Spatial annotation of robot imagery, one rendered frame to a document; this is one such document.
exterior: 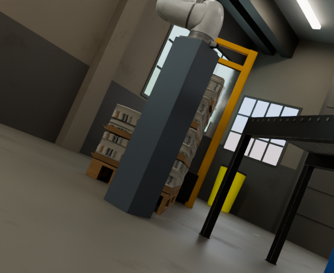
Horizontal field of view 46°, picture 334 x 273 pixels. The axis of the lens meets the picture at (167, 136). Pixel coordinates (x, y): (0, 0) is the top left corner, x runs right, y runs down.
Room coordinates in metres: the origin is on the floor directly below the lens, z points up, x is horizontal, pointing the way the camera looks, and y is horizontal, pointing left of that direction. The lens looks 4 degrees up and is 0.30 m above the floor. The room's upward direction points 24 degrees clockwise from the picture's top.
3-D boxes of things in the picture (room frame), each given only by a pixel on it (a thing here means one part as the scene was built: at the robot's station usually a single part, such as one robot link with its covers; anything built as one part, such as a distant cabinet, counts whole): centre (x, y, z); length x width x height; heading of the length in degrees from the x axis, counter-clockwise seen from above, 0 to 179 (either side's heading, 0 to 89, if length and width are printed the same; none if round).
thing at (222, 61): (4.29, -0.18, 1.62); 0.75 x 0.06 x 0.06; 83
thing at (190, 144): (3.13, -0.04, 0.42); 1.17 x 0.39 x 0.83; 173
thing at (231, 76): (4.31, -0.18, 1.28); 0.57 x 0.01 x 0.65; 83
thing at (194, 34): (2.18, 0.03, 1.03); 0.22 x 0.18 x 0.06; 49
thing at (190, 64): (2.19, 0.04, 0.50); 0.20 x 0.20 x 1.00; 49
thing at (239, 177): (6.62, -1.27, 0.36); 0.47 x 0.45 x 0.72; 49
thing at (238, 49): (4.29, -0.18, 1.82); 0.75 x 0.06 x 0.06; 83
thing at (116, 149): (3.37, 0.27, 0.30); 0.76 x 0.30 x 0.60; 173
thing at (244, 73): (4.25, -0.51, 0.93); 0.09 x 0.09 x 1.85; 83
